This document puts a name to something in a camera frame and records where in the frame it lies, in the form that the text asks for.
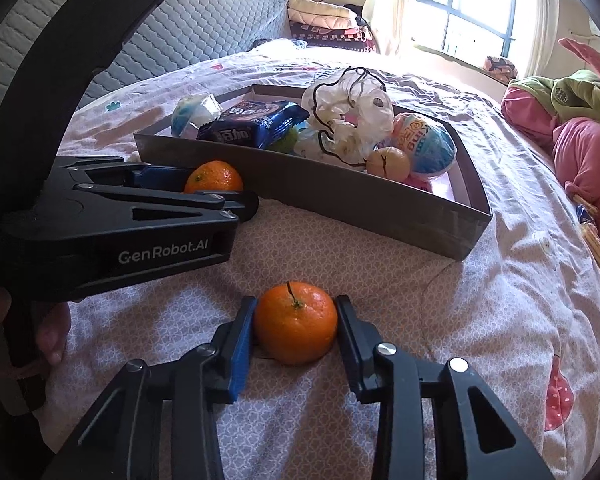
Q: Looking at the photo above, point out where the green fuzzy hair ring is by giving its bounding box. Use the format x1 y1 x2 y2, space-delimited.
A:
266 123 303 155

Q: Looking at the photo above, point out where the grey quilted headboard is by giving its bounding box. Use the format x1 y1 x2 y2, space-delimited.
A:
0 0 290 106

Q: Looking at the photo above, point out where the stack of folded blankets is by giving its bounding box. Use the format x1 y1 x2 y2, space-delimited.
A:
287 0 379 53

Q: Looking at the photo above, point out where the right cream curtain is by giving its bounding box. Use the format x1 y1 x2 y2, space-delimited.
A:
522 0 560 76

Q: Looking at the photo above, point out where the pink floral bed sheet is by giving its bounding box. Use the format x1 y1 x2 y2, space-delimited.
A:
36 40 600 479

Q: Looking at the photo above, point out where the white plastic bag black string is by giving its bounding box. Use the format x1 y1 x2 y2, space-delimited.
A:
294 65 397 168

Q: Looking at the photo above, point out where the person's left hand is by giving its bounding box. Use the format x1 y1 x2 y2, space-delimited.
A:
0 289 71 379

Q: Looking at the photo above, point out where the orange biscuit snack packet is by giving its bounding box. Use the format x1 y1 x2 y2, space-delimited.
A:
572 194 600 217

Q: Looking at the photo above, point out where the blue candy wrapper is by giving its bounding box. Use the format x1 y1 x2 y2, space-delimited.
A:
576 204 594 223

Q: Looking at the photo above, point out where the green blanket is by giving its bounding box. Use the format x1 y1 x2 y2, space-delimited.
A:
505 70 600 124

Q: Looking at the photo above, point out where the blue oreo cookie packet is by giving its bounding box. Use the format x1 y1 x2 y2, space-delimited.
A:
197 100 309 148

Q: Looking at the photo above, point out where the cream curtain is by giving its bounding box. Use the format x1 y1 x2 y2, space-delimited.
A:
522 0 560 76
363 0 416 55

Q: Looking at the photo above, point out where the blue white toy egg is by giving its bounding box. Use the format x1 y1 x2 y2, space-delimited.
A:
171 93 222 138

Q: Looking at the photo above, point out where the cream walnut ball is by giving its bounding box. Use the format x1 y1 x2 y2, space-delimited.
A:
366 146 411 182

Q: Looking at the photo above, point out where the orange tangerine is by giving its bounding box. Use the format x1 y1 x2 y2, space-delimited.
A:
183 160 243 194
252 281 338 366

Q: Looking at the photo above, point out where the pink quilt pile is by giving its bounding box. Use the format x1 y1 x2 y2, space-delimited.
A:
501 38 600 234

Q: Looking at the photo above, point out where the yellow wafer snack packet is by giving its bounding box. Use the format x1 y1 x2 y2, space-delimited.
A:
580 222 600 267

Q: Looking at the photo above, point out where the folded cloth on sill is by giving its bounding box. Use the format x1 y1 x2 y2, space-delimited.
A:
483 56 518 84

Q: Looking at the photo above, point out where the dark framed window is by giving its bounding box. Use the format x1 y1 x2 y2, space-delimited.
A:
411 0 532 66

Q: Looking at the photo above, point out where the left cream curtain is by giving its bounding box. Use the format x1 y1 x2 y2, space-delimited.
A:
363 0 416 55

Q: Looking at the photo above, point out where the blue orange surprise egg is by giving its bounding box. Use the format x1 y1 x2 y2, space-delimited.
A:
390 113 457 180

